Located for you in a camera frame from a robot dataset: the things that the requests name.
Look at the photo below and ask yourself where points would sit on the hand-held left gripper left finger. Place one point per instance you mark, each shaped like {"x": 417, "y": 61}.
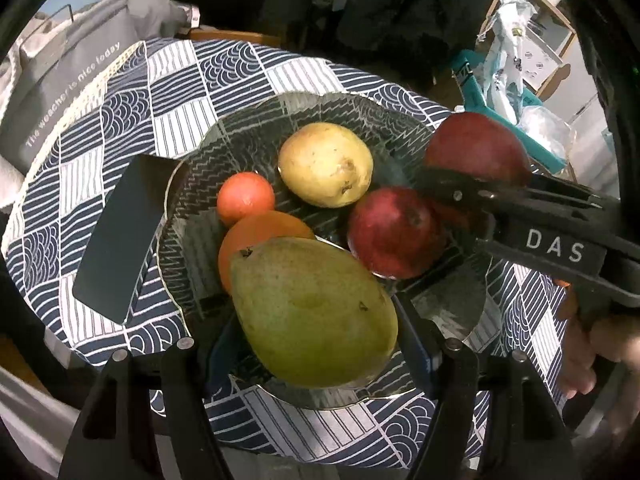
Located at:
{"x": 220, "y": 355}

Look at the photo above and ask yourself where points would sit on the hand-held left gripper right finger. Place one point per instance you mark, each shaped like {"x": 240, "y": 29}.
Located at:
{"x": 415, "y": 345}

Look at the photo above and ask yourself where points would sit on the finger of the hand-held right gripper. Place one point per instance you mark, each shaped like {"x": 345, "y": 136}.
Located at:
{"x": 457, "y": 193}
{"x": 565, "y": 190}

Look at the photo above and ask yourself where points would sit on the scalloped glass plate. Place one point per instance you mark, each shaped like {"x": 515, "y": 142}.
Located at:
{"x": 450, "y": 305}

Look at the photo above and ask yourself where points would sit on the large dark red apple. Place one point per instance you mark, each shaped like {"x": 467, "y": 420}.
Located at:
{"x": 390, "y": 235}

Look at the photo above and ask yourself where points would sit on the green yellow mango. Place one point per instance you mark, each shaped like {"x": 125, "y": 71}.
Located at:
{"x": 310, "y": 310}

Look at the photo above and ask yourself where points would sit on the orange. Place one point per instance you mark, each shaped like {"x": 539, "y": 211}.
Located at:
{"x": 260, "y": 235}

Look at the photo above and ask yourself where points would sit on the yellow pear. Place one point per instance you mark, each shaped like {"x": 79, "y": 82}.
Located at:
{"x": 325, "y": 160}

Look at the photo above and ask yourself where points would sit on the small tangerine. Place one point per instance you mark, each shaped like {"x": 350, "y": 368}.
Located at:
{"x": 245, "y": 197}

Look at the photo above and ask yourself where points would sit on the person's right hand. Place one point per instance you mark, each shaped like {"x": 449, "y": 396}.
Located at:
{"x": 580, "y": 355}

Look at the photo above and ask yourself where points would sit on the clear plastic bag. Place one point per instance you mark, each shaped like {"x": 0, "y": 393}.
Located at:
{"x": 545, "y": 130}

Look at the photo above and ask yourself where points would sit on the teal box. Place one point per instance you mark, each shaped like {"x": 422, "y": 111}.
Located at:
{"x": 470, "y": 75}

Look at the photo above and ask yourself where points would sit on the white printed plastic bag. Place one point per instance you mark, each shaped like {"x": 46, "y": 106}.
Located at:
{"x": 510, "y": 60}

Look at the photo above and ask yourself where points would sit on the black smartphone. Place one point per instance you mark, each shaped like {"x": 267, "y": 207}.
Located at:
{"x": 125, "y": 235}

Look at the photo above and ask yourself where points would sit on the wooden shelf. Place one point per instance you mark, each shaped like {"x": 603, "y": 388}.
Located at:
{"x": 545, "y": 5}

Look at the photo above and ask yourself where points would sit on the dark hanging clothes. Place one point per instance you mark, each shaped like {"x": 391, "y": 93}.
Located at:
{"x": 390, "y": 10}

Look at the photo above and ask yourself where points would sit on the navy white patterned tablecloth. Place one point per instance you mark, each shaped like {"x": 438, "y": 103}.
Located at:
{"x": 225, "y": 70}

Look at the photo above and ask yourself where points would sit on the grey printed tote bag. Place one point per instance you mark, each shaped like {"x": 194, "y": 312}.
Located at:
{"x": 65, "y": 70}

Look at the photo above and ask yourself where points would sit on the grey garment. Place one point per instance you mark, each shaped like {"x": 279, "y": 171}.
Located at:
{"x": 160, "y": 15}

